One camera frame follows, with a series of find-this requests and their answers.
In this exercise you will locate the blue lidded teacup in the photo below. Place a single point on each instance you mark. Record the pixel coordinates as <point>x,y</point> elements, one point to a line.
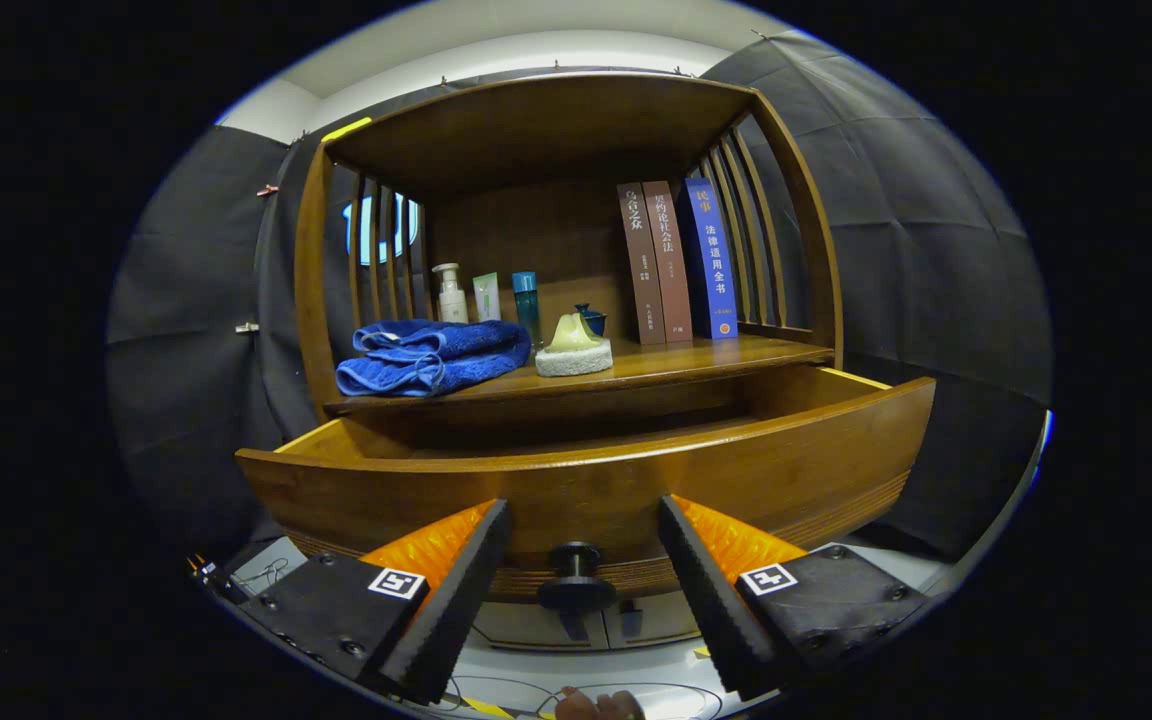
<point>593,318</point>

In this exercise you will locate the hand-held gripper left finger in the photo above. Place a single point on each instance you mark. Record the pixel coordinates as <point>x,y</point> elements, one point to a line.
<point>456,610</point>

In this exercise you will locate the wooden cabinet with slatted sides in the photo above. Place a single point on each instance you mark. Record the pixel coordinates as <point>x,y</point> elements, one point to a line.
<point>536,130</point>

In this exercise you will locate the teal bottle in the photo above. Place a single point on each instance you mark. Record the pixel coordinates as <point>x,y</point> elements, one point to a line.
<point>526,300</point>

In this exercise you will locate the white pump bottle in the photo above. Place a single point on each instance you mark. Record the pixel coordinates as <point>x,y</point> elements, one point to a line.
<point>451,300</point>

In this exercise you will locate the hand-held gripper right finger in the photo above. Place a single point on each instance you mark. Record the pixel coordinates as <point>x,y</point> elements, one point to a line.
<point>711,600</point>

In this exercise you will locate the yellow floor tape strip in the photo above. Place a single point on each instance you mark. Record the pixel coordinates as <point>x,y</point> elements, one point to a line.
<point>484,707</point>

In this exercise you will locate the curved wooden drawer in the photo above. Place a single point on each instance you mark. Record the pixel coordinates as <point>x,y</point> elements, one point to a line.
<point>586,490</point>

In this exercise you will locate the blue book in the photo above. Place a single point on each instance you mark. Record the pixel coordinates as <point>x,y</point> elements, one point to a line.
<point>714,260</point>

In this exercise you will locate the black drawer knob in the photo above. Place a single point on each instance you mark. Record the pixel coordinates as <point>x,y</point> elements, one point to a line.
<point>576,580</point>

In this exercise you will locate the folded blue towel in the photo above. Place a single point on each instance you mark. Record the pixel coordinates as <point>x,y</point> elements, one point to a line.
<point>426,360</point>

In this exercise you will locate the wooden cabinet door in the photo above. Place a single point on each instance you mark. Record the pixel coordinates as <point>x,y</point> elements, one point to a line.
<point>526,625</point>
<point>661,620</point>

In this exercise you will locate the white and green tube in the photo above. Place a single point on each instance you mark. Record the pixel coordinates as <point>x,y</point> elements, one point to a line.
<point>486,297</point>

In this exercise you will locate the green sponge brush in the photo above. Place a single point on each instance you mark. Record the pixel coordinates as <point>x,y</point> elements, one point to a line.
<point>576,350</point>

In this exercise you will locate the wooden countertop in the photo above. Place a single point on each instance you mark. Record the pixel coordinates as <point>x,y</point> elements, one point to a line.
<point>676,362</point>

